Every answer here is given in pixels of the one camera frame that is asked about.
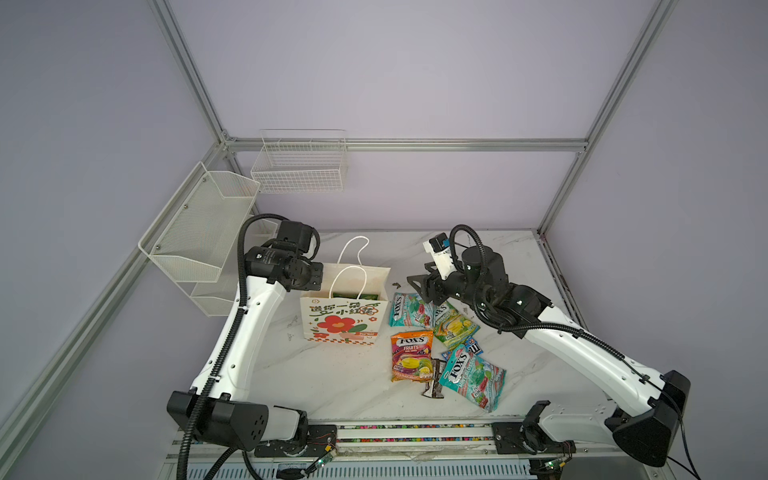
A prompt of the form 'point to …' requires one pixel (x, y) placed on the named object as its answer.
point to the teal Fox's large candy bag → (473, 380)
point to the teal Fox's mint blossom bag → (411, 310)
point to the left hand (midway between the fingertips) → (304, 280)
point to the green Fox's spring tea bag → (450, 327)
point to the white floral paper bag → (352, 305)
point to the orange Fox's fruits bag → (412, 356)
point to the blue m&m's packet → (471, 345)
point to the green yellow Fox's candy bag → (355, 296)
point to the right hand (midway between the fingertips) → (415, 270)
